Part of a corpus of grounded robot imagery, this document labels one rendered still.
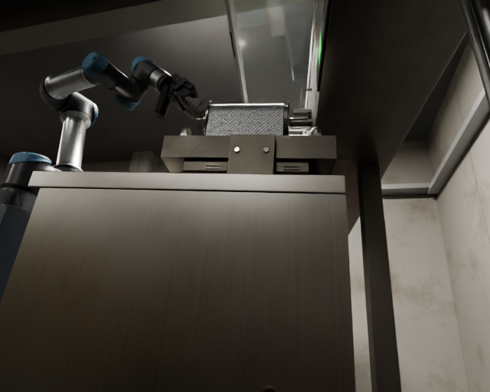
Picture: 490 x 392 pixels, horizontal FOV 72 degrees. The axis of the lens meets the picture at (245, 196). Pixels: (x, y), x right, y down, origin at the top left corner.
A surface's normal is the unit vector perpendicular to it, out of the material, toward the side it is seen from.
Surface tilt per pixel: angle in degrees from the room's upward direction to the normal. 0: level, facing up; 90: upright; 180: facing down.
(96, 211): 90
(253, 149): 90
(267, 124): 90
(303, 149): 90
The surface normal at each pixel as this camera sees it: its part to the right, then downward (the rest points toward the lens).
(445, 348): -0.25, -0.40
